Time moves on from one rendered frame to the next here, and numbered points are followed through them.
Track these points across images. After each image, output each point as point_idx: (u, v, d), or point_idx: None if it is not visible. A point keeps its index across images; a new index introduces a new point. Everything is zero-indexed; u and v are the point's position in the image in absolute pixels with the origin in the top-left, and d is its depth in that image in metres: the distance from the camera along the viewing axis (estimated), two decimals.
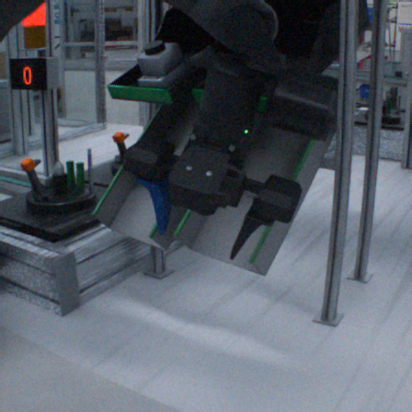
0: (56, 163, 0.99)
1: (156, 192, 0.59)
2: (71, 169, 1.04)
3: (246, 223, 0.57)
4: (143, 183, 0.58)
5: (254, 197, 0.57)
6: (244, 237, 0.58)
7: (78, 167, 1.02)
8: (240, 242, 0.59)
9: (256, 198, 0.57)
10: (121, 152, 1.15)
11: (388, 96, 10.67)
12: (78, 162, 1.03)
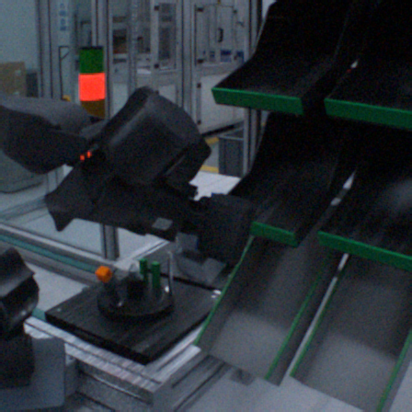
0: (131, 266, 0.93)
1: None
2: (144, 268, 0.98)
3: None
4: None
5: None
6: None
7: (154, 268, 0.96)
8: None
9: None
10: None
11: None
12: (154, 262, 0.97)
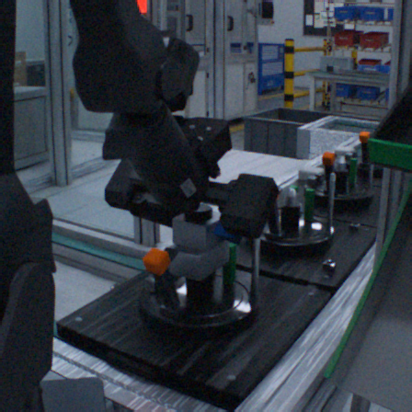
0: None
1: None
2: None
3: None
4: None
5: None
6: None
7: (228, 253, 0.64)
8: None
9: None
10: (271, 215, 0.76)
11: None
12: None
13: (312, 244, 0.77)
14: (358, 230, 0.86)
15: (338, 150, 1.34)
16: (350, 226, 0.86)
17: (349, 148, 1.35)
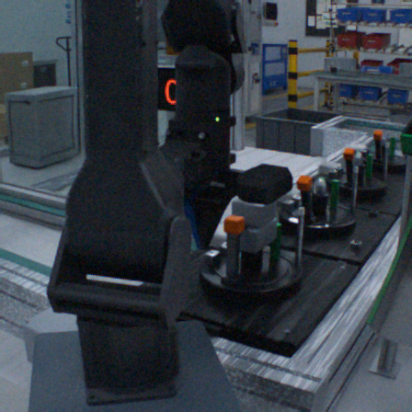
0: None
1: (184, 202, 0.59)
2: None
3: (202, 207, 0.58)
4: None
5: None
6: (205, 223, 0.59)
7: None
8: (203, 228, 0.59)
9: None
10: (305, 201, 0.87)
11: (407, 99, 10.39)
12: None
13: (338, 226, 0.88)
14: (376, 216, 0.97)
15: (352, 147, 1.45)
16: (370, 212, 0.97)
17: (361, 145, 1.46)
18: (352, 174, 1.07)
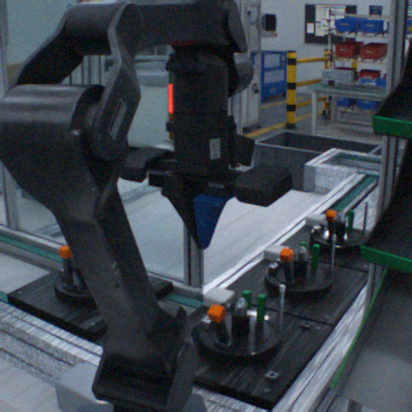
0: None
1: None
2: None
3: None
4: None
5: None
6: None
7: None
8: None
9: None
10: (219, 329, 0.80)
11: None
12: None
13: (257, 353, 0.81)
14: (309, 329, 0.90)
15: (309, 218, 1.38)
16: (302, 326, 0.90)
17: (320, 215, 1.39)
18: (291, 274, 1.00)
